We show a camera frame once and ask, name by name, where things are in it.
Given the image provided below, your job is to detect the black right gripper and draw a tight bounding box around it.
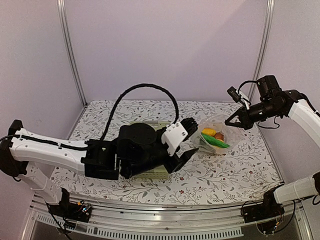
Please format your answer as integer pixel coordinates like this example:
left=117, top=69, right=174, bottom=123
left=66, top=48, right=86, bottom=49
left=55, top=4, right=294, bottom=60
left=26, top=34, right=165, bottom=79
left=225, top=99, right=282, bottom=130

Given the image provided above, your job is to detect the brown potato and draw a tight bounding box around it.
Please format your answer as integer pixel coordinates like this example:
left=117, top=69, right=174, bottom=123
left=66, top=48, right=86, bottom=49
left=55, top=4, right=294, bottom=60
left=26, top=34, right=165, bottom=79
left=214, top=132, right=224, bottom=142

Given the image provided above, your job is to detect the clear zip top bag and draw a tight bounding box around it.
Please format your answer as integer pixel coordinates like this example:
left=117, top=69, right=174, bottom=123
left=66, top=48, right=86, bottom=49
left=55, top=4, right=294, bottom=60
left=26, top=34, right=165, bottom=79
left=191, top=114, right=244, bottom=155

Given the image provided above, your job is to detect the yellow lemon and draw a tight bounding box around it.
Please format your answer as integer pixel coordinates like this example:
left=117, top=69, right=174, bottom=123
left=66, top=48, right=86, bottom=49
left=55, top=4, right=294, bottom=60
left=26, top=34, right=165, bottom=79
left=201, top=127, right=217, bottom=137

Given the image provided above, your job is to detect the bright green cucumber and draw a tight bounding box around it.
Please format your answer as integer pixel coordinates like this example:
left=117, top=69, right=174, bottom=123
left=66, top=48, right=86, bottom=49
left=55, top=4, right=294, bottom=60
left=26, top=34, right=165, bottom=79
left=201, top=133, right=230, bottom=149

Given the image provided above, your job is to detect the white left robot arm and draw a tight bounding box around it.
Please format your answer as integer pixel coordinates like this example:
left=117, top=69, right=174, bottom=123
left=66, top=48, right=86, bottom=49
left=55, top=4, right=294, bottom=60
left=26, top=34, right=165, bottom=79
left=0, top=117, right=198, bottom=217

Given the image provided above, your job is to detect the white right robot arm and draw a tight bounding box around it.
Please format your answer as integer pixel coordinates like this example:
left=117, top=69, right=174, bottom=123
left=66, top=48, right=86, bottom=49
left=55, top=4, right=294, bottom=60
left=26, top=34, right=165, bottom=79
left=224, top=90, right=320, bottom=218

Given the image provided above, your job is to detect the pale green perforated basket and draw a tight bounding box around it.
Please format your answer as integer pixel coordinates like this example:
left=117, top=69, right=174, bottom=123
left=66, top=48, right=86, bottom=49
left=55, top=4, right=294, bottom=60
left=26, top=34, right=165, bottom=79
left=130, top=121, right=171, bottom=180

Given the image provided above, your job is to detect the floral tablecloth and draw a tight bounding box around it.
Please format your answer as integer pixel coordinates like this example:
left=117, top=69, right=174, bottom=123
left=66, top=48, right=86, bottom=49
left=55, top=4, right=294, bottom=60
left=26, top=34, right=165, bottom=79
left=51, top=100, right=282, bottom=205

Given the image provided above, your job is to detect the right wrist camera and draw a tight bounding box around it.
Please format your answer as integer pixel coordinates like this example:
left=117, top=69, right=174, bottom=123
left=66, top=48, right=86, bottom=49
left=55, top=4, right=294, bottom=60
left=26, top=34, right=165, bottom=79
left=227, top=86, right=251, bottom=110

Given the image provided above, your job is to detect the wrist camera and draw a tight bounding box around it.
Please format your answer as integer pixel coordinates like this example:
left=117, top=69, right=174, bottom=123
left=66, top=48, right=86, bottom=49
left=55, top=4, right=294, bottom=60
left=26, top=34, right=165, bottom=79
left=161, top=117, right=198, bottom=157
left=227, top=86, right=251, bottom=110

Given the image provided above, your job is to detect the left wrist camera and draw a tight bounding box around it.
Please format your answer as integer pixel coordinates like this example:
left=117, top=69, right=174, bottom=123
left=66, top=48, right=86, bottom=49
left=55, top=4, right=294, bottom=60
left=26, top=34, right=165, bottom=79
left=161, top=117, right=198, bottom=157

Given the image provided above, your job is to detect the right black camera cable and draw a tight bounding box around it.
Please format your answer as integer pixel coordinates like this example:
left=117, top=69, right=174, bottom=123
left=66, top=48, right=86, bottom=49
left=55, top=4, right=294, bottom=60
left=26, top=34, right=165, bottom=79
left=237, top=79, right=258, bottom=92

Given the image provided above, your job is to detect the left black looped cable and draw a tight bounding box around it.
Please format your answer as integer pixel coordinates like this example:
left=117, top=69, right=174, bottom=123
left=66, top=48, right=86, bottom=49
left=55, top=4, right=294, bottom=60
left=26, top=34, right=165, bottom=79
left=99, top=83, right=180, bottom=142

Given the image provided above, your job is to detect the aluminium front rail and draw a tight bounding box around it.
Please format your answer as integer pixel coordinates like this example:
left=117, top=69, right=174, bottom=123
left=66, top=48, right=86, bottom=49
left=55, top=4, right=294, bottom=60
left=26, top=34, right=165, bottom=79
left=21, top=194, right=315, bottom=240

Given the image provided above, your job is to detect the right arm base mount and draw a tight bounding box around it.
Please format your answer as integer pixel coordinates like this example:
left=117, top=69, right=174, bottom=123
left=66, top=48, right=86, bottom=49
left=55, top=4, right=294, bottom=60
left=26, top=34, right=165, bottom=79
left=240, top=191, right=285, bottom=235

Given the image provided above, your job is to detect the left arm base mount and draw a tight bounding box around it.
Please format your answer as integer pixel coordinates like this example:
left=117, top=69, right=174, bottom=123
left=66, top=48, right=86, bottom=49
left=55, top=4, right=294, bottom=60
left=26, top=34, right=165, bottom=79
left=48, top=188, right=92, bottom=223

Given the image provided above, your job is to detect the right aluminium corner post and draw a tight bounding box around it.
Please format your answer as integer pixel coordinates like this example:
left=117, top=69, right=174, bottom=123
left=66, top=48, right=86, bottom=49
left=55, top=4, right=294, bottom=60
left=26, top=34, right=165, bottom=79
left=251, top=0, right=275, bottom=81

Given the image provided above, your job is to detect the aluminium corner post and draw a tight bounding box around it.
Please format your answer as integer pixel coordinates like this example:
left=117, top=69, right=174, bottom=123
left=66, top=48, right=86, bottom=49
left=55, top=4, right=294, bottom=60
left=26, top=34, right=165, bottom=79
left=251, top=0, right=275, bottom=81
left=56, top=0, right=88, bottom=108

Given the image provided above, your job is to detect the left aluminium corner post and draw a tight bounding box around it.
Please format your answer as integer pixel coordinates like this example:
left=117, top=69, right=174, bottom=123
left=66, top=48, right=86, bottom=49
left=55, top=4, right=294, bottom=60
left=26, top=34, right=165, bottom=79
left=56, top=0, right=88, bottom=108

